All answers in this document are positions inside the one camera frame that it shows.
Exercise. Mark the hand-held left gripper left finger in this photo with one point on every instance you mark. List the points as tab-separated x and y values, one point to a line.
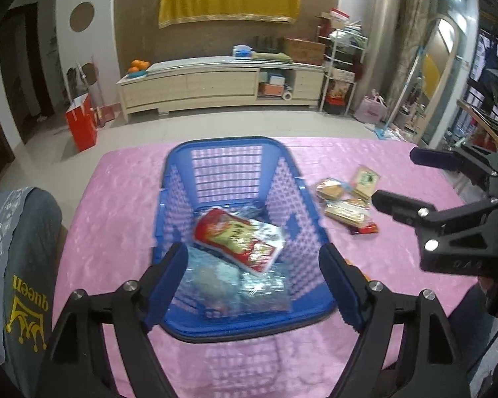
166	290

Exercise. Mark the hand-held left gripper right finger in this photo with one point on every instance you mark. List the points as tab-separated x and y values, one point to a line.
342	290

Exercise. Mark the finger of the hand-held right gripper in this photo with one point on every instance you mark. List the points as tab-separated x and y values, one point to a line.
402	205
431	157

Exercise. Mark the small red snack packet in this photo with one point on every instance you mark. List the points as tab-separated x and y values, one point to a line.
365	229

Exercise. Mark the green label cracker packet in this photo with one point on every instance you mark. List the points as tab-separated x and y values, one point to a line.
365	181

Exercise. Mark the light blue snack packet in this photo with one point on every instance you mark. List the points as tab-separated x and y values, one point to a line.
209	280

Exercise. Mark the clear cracker packet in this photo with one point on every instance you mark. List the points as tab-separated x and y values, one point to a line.
346	212

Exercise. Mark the clear orange biscuit packet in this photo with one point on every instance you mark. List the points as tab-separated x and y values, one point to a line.
332	190

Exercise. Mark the clear blue label snack packet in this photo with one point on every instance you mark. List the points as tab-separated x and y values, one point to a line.
265	294

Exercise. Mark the large red snack packet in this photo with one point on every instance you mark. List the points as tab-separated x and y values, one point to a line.
236	236

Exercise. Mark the blue plastic basket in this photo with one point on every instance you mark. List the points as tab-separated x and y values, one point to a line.
232	174

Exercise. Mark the blue mop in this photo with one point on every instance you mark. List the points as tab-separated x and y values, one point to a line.
398	99

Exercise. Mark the arched mirror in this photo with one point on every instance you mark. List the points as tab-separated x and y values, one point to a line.
440	83

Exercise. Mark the pink bag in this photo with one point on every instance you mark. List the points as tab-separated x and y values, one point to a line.
370	110

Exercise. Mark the pink quilted cover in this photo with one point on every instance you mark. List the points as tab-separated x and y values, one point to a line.
120	215

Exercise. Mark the hanging clothes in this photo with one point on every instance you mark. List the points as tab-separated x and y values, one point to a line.
487	58

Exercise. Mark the patterned curtain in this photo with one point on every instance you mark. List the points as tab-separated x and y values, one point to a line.
413	37

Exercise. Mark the white metal rack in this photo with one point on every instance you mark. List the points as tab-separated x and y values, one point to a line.
342	74

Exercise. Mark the standing air conditioner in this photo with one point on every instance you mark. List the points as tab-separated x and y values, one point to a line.
381	29

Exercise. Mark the grey lace cushion cover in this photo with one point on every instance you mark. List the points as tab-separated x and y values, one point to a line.
20	248

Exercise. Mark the white paper roll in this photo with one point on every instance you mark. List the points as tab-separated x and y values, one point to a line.
288	93

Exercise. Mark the brown cardboard box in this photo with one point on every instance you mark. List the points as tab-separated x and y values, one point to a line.
303	51

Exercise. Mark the open box red flaps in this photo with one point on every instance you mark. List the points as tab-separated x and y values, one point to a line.
334	18

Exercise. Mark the orange box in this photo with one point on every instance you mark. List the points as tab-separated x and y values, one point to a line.
272	89

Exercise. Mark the red paper bag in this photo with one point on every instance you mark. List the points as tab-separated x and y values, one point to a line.
81	124

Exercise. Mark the green folded cloth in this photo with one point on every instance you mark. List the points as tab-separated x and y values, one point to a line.
272	57

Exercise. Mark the black router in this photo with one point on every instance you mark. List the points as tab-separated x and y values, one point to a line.
267	44

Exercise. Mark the beige low cabinet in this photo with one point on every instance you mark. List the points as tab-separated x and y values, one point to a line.
191	87

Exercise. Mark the blue tissue box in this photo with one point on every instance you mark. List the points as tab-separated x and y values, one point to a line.
242	52

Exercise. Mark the blue fruit plate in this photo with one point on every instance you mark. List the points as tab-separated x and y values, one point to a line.
136	74

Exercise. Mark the pile of oranges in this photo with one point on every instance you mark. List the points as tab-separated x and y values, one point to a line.
139	65

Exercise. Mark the round brown wall panel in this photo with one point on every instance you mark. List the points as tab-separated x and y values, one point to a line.
82	16

